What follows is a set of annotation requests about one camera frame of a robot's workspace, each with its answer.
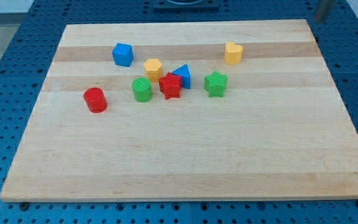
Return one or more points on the yellow heart block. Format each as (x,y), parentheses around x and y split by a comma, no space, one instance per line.
(233,53)

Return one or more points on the blue triangle block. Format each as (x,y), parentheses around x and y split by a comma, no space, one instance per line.
(185,74)

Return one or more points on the red star block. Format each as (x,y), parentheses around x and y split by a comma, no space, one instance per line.
(170,85)

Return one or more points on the green cylinder block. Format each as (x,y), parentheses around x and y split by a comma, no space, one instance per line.
(142,89)

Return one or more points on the green star block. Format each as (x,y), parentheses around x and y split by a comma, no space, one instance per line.
(215,84)

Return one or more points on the yellow hexagon block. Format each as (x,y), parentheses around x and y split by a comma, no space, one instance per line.
(153,69)

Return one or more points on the blue cube block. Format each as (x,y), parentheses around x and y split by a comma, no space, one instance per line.
(123,54)

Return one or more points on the red cylinder block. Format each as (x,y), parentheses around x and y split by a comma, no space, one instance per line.
(95,100)

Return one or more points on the grey metal pusher rod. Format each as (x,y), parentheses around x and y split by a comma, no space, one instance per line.
(323,10)

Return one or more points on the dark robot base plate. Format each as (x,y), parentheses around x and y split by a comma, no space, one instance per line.
(184,5)

